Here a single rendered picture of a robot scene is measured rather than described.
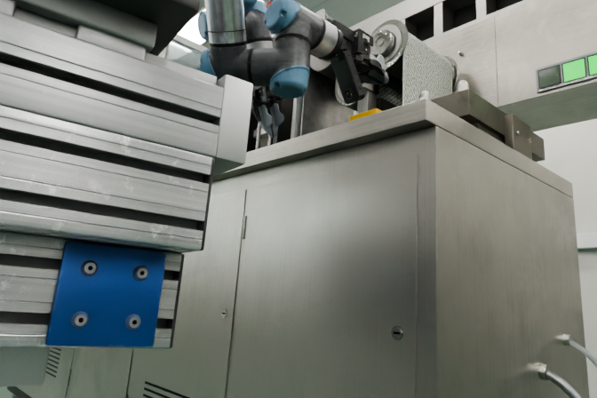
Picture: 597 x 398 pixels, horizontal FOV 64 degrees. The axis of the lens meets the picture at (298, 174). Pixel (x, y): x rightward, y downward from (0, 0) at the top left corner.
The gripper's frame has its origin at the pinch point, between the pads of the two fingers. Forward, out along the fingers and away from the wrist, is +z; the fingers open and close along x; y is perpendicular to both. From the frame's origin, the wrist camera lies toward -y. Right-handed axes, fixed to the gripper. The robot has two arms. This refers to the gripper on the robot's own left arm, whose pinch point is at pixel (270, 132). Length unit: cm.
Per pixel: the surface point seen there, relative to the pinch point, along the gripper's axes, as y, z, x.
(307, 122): -9.1, -1.7, 19.1
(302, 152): 33.0, 5.7, -11.9
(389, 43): 24.1, -17.9, 26.6
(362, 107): 20.6, -2.2, 16.7
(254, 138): -14.7, 0.5, 2.3
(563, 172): -72, 60, 272
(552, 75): 46, -2, 62
